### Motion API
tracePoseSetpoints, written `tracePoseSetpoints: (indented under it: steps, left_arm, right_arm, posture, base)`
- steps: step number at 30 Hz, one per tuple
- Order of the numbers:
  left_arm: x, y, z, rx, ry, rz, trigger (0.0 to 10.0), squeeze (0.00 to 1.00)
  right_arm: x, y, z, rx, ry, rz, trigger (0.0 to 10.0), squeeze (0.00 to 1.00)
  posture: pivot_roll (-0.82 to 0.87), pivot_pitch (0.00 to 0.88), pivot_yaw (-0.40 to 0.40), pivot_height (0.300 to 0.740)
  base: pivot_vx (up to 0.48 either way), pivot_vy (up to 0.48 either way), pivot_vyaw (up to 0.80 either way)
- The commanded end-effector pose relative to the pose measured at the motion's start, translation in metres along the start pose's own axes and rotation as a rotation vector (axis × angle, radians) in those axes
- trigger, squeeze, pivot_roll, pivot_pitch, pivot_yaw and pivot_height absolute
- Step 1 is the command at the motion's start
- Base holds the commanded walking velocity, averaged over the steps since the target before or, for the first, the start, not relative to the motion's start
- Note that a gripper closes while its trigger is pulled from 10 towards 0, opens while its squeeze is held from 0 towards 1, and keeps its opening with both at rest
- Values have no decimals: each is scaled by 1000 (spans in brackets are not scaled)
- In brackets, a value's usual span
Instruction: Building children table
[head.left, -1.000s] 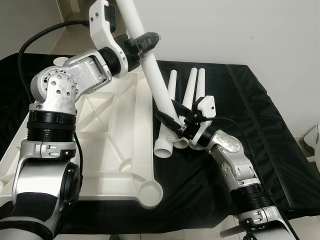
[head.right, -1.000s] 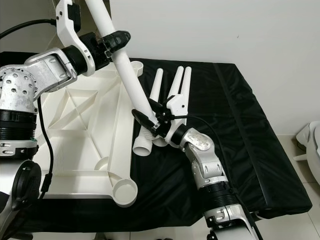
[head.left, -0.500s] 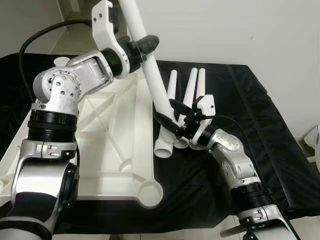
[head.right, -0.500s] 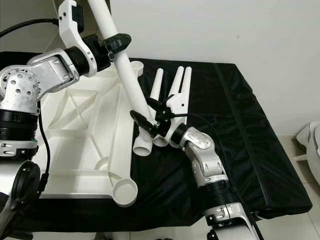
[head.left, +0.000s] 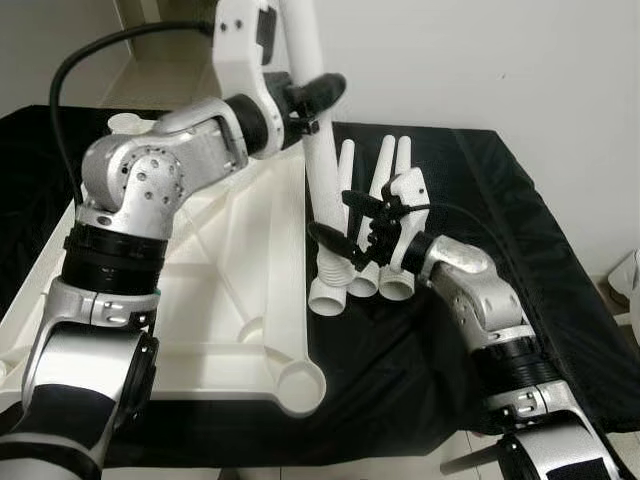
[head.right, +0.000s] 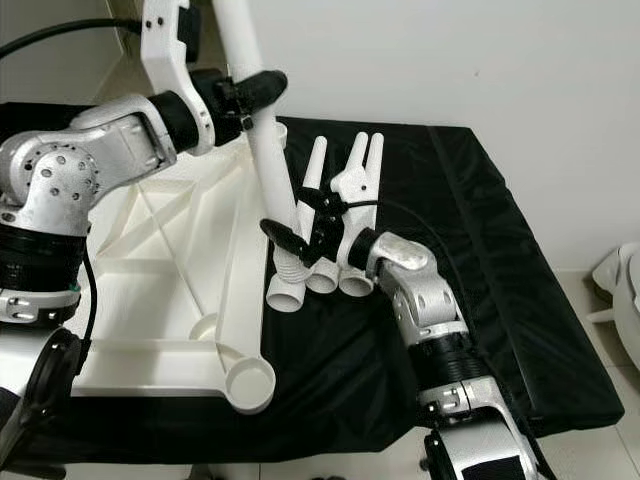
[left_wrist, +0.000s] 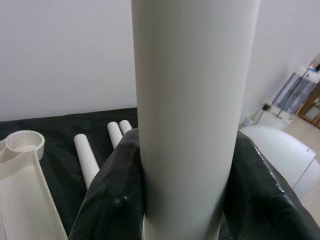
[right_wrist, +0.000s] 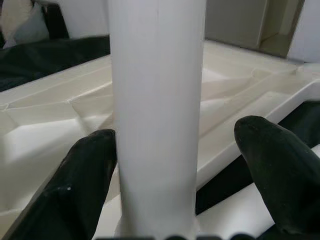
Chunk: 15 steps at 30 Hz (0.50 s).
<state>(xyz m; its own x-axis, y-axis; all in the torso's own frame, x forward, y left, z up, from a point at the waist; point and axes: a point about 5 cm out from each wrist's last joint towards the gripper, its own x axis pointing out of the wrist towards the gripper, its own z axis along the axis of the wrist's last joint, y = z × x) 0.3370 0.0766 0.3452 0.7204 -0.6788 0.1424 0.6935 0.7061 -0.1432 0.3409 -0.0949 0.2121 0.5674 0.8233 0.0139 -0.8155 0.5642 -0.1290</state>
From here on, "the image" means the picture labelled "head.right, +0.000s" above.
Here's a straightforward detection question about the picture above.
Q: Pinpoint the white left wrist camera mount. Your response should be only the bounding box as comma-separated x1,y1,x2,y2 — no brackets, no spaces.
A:
140,0,211,121

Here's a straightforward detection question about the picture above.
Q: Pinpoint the white plastic children table top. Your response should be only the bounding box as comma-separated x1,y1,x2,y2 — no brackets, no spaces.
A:
72,135,278,415

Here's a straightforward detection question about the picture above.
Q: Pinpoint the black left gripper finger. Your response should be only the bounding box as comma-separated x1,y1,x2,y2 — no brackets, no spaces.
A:
232,68,287,111

